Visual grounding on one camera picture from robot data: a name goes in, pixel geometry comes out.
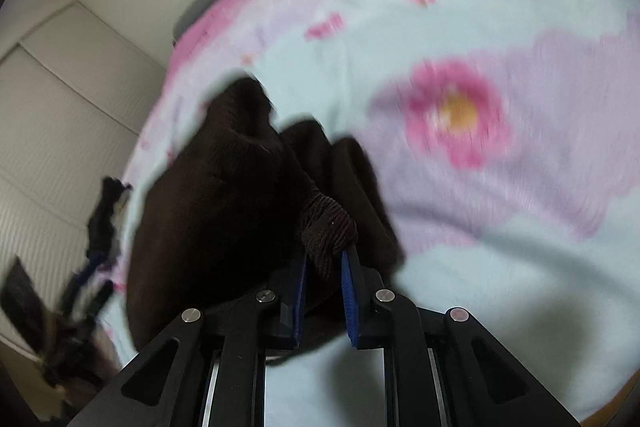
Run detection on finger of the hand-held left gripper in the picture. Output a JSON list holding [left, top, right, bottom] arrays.
[[59, 252, 120, 314]]

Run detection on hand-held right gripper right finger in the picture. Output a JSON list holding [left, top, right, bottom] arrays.
[[341, 247, 582, 427]]

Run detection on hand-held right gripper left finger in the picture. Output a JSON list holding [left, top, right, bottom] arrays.
[[67, 251, 309, 427]]

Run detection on brown fleece pants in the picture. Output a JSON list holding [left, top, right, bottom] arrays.
[[125, 77, 406, 365]]

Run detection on black folded garment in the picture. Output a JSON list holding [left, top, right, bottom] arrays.
[[86, 177, 133, 260]]

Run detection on floral pink blue duvet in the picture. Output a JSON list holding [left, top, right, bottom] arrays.
[[107, 0, 640, 427]]

